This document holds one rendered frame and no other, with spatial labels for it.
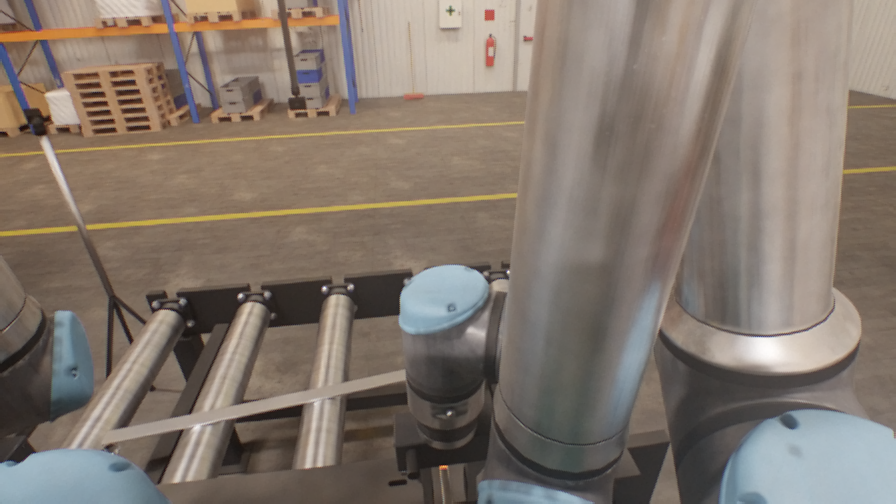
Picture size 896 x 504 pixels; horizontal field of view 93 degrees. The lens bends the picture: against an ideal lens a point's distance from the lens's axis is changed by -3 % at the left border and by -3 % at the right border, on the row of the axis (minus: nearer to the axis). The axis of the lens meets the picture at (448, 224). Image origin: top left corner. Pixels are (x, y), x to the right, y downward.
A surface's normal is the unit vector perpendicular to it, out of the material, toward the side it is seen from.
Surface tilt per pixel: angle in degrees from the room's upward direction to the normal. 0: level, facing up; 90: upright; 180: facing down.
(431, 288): 5
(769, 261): 90
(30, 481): 5
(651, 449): 90
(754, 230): 93
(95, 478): 5
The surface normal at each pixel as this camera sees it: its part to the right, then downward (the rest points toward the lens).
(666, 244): 0.33, 0.44
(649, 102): -0.15, 0.46
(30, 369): 0.95, 0.26
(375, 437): -0.02, -0.89
